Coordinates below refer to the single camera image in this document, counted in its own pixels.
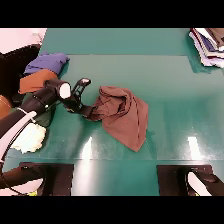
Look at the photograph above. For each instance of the orange garment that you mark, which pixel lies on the orange garment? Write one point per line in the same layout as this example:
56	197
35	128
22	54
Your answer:
33	82

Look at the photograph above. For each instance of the pale lilac folded garment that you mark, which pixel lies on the pale lilac folded garment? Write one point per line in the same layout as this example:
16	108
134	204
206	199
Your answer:
210	60

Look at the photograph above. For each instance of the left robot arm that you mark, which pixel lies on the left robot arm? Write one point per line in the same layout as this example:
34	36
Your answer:
36	100

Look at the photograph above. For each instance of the white folded garment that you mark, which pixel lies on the white folded garment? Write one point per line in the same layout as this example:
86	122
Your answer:
202	34

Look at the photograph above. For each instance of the dark green garment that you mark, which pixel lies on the dark green garment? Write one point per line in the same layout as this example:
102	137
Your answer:
46	118

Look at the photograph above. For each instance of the dark blue folded garment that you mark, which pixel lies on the dark blue folded garment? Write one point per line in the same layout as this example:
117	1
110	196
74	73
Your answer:
207	45

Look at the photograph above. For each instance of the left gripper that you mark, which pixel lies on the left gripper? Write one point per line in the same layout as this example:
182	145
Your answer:
76	107

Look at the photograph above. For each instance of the brown shirt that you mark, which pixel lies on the brown shirt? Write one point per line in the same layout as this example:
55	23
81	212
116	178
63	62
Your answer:
125	115

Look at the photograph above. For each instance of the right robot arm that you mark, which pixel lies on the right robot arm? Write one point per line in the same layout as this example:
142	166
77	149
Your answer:
200	181

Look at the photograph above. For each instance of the dark brown garment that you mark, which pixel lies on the dark brown garment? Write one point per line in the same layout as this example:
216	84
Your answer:
217	35

